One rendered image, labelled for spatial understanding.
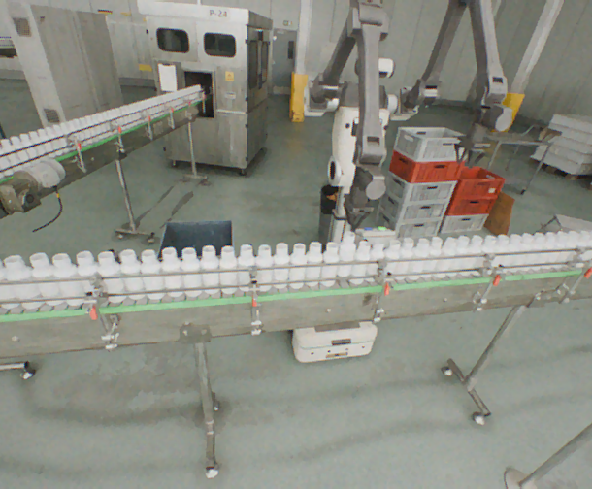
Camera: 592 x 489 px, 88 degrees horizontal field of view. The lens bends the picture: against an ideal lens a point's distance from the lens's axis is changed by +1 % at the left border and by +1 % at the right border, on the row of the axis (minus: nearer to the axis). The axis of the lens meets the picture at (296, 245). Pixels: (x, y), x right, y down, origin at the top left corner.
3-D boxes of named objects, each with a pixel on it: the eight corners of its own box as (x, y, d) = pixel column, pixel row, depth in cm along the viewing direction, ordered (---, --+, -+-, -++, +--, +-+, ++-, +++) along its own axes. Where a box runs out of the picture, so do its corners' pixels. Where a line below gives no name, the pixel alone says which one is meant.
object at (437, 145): (416, 162, 287) (423, 138, 275) (391, 148, 319) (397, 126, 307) (466, 160, 307) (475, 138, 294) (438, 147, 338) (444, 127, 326)
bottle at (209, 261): (203, 296, 102) (198, 255, 93) (202, 284, 106) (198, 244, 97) (221, 293, 103) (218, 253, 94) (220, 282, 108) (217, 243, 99)
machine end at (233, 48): (202, 140, 593) (191, 12, 484) (268, 147, 587) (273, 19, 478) (163, 167, 460) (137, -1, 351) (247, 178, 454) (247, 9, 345)
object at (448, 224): (440, 233, 361) (446, 216, 348) (420, 216, 393) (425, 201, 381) (481, 230, 376) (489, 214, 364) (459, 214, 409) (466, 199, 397)
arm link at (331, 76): (384, -19, 88) (352, -25, 86) (390, 20, 86) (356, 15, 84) (334, 86, 131) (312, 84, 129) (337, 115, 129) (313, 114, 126)
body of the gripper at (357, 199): (352, 213, 94) (357, 191, 89) (342, 198, 102) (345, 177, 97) (372, 212, 95) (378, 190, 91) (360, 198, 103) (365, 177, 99)
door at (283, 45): (271, 94, 1161) (273, 27, 1046) (270, 94, 1169) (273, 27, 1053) (296, 96, 1182) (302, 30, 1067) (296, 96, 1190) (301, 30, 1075)
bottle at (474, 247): (459, 277, 123) (476, 242, 114) (450, 267, 128) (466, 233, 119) (472, 276, 124) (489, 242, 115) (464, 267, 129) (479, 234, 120)
